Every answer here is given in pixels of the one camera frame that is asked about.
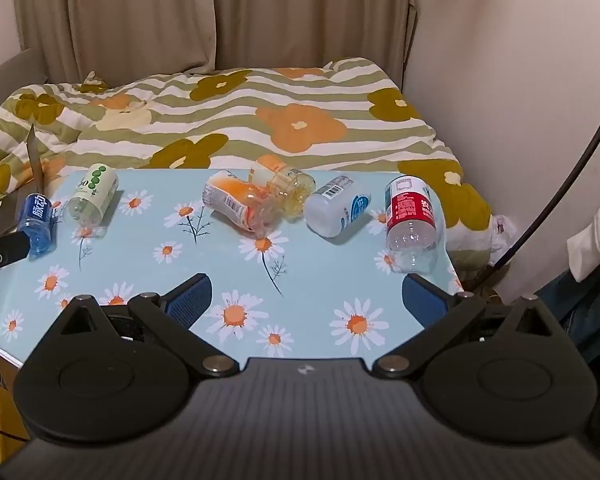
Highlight white label plastic cup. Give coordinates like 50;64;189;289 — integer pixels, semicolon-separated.
304;175;373;238

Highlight grey headboard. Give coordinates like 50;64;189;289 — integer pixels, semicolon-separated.
0;49;49;127

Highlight white plastic bag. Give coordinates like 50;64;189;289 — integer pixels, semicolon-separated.
489;214;519;267

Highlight striped floral blanket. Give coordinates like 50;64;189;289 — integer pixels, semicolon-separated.
0;57;493;261

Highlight person's blue jeans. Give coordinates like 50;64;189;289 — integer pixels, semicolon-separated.
534;270;600;363

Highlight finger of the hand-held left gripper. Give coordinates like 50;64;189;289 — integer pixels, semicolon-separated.
0;232;32;267

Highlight clear cup with orange top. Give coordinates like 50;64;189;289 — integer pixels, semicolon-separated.
250;154;317;221

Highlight beige curtain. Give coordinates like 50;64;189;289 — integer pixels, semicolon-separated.
209;0;419;92
12;0;217;92

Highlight blue label plastic cup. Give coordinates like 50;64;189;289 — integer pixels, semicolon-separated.
16;192;56;257

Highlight green dotted white cup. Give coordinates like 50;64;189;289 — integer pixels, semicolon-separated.
64;163;120;226

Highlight red label plastic cup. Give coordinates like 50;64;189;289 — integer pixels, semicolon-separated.
384;175;446;274

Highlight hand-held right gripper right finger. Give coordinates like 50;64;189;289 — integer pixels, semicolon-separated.
372;273;568;377

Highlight black cable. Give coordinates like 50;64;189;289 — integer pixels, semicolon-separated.
490;102;600;272

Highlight light blue daisy tablecloth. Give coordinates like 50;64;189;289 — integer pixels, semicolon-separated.
0;167;462;367

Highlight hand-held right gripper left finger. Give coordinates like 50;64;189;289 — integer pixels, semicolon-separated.
45;273;241;377

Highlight orange label plastic cup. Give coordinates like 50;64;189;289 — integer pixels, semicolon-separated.
202;170;281;236

